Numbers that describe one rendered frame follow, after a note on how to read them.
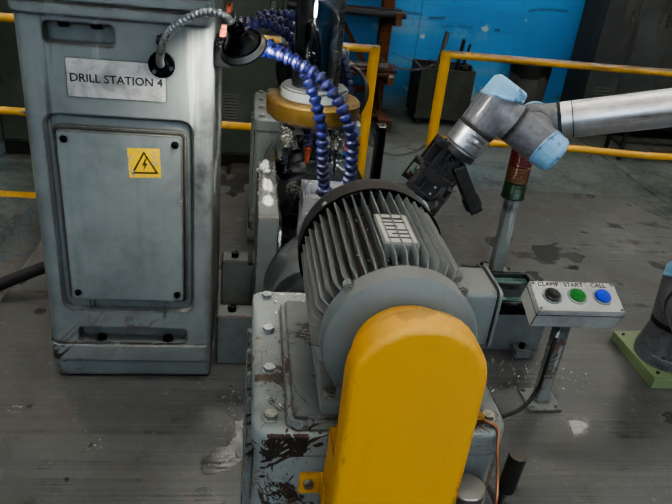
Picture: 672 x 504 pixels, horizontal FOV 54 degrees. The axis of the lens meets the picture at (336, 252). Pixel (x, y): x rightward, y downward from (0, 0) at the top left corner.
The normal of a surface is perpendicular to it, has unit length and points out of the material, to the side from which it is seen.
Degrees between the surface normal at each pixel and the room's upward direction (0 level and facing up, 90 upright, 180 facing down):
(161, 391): 0
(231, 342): 90
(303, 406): 0
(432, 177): 90
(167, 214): 90
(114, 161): 90
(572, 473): 0
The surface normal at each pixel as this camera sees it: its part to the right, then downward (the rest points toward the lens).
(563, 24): 0.09, 0.47
